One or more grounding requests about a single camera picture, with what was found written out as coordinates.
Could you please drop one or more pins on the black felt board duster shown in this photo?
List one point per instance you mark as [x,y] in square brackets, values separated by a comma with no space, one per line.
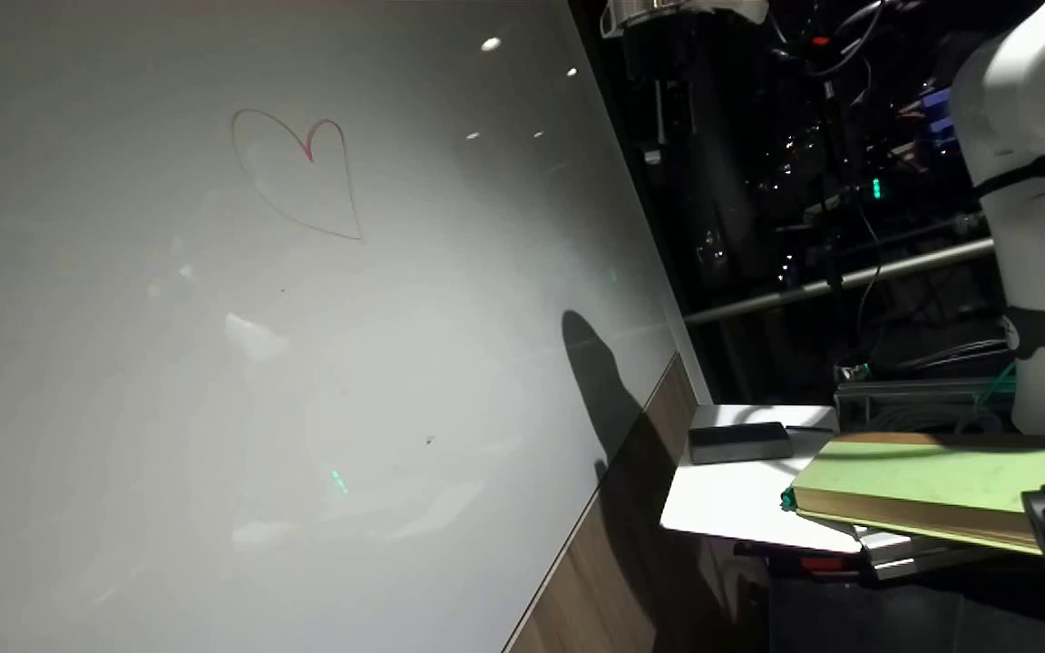
[757,442]

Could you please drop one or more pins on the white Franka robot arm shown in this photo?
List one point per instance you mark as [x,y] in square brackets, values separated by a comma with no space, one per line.
[1034,157]

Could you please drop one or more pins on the small white table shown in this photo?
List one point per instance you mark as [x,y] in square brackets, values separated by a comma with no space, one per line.
[727,503]

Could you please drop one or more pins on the large white whiteboard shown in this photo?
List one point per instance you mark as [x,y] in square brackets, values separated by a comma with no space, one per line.
[246,402]

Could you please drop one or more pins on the black metal clamp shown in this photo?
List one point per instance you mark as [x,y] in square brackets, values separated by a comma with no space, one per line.
[887,556]

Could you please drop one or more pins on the green marker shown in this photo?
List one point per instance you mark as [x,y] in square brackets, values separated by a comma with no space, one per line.
[946,484]

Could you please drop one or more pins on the silver metal rail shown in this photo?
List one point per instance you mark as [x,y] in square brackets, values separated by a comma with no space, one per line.
[836,284]

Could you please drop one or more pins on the grey green metal base plate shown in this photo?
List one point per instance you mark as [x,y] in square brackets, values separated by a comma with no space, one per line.
[924,392]

